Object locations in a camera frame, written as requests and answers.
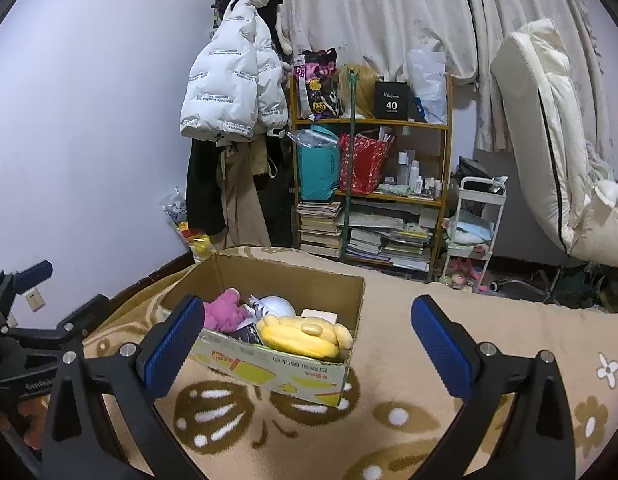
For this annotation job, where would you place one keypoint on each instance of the teal bag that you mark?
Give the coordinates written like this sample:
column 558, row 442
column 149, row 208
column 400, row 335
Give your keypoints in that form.
column 316, row 167

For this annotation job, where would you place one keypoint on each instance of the pink toys under cart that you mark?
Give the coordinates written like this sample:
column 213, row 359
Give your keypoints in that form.
column 464, row 275

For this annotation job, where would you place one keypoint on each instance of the plastic bag of toys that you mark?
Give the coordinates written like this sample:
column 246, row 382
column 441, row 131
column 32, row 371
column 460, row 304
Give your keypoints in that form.
column 181, row 225

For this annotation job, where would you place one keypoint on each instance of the blond wig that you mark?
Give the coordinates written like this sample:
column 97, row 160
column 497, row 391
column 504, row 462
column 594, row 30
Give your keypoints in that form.
column 361, row 85

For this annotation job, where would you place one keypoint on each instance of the beige coat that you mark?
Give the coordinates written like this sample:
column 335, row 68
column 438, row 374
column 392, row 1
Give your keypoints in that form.
column 241, row 200

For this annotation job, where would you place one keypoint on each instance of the black bag on cart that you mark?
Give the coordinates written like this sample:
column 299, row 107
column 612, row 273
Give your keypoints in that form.
column 474, row 170

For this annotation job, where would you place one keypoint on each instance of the green pole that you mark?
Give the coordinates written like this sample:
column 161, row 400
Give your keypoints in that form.
column 350, row 175

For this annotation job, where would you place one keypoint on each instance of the pale pink tissue pack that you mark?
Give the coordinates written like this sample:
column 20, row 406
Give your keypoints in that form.
column 321, row 316

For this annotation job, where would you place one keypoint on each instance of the pink plush toy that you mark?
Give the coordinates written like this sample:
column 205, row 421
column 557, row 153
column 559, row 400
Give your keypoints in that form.
column 221, row 310

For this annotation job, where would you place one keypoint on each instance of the row of small bottles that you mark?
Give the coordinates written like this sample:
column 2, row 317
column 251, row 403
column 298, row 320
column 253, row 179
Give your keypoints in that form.
column 416, row 177

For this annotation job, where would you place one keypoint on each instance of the messy pile of books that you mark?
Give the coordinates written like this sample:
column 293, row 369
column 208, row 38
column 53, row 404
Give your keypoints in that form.
column 389, row 245

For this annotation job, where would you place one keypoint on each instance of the black hanging garment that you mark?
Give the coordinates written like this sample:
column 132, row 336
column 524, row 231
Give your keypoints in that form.
column 204, row 190

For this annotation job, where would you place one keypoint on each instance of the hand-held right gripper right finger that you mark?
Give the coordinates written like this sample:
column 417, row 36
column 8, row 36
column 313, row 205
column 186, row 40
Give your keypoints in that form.
column 439, row 350

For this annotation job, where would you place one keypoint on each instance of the purple plush doll white hair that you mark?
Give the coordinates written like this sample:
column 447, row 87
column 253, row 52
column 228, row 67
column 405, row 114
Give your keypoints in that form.
column 276, row 306

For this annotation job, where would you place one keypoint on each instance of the white utility cart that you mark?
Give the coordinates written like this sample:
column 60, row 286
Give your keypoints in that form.
column 481, row 185

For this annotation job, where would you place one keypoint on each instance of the person's left hand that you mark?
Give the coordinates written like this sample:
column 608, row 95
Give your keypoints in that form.
column 30, row 422

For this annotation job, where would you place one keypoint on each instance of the clear plastic bag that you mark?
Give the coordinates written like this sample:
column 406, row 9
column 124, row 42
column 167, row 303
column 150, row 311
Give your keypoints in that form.
column 429, row 85

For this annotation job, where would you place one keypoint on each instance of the black box with white print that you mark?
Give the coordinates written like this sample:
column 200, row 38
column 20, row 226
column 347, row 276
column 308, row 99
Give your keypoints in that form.
column 391, row 102

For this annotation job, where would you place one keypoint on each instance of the white puffer jacket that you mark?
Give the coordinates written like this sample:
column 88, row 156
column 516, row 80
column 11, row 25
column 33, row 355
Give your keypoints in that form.
column 224, row 75

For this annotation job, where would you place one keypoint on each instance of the yellow plush toy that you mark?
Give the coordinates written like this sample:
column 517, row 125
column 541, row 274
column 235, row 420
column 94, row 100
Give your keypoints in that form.
column 294, row 337

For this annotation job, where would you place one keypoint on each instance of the wall socket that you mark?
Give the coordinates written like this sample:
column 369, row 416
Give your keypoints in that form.
column 35, row 300

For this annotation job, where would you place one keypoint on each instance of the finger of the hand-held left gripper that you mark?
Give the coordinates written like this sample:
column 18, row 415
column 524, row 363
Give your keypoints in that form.
column 86, row 312
column 35, row 274

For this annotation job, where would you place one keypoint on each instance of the wooden shelf unit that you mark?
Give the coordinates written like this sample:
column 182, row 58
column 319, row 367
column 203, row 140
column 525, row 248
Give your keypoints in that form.
column 389, row 123

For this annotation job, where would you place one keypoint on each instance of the small black box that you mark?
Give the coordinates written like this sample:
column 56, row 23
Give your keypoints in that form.
column 249, row 333

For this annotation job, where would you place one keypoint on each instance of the beige floral blanket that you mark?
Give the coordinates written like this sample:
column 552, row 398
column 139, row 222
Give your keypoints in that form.
column 439, row 340

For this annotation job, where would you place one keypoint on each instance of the neat stack of books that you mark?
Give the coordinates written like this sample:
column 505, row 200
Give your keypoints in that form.
column 319, row 230

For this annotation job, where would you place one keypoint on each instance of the cream padded recliner chair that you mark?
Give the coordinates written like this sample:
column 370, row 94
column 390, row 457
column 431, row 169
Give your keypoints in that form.
column 539, row 125

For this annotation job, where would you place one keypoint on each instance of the cream floral curtain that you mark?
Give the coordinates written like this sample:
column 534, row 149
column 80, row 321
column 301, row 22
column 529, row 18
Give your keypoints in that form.
column 389, row 10

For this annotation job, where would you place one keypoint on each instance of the red patterned bag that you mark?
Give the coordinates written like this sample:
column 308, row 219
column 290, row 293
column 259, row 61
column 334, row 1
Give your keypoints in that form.
column 364, row 165

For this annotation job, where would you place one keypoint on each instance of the printed cardboard box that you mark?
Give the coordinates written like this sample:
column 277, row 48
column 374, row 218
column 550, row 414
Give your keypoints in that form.
column 289, row 375

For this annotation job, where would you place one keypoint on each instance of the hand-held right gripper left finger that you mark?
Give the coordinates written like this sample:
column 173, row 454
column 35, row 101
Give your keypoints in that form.
column 171, row 345

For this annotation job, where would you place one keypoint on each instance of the black and pink printed bag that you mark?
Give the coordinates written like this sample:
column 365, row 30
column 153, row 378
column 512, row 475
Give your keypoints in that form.
column 314, row 85

